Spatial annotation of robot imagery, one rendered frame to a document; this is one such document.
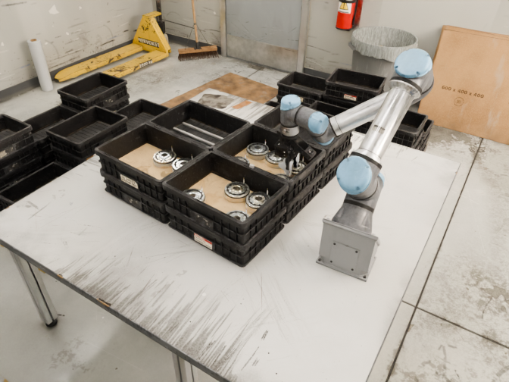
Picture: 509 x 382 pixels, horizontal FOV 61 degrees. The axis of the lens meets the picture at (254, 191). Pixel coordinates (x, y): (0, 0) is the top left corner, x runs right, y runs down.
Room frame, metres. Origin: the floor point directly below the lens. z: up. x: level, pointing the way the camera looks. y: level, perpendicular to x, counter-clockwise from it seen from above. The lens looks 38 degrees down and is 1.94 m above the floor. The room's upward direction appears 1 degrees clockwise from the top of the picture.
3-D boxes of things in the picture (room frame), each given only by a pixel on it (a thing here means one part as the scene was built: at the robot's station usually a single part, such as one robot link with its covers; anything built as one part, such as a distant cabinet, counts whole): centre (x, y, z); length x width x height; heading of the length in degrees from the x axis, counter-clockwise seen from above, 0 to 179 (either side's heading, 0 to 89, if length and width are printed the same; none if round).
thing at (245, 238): (1.34, 0.11, 0.87); 0.40 x 0.30 x 0.11; 55
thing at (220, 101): (2.50, 0.26, 0.71); 0.22 x 0.19 x 0.01; 59
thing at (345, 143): (1.83, -0.23, 0.87); 0.40 x 0.30 x 0.11; 55
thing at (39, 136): (2.57, 1.38, 0.31); 0.40 x 0.30 x 0.34; 149
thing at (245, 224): (1.34, 0.11, 0.92); 0.40 x 0.30 x 0.02; 55
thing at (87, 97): (2.91, 1.18, 0.37); 0.40 x 0.30 x 0.45; 149
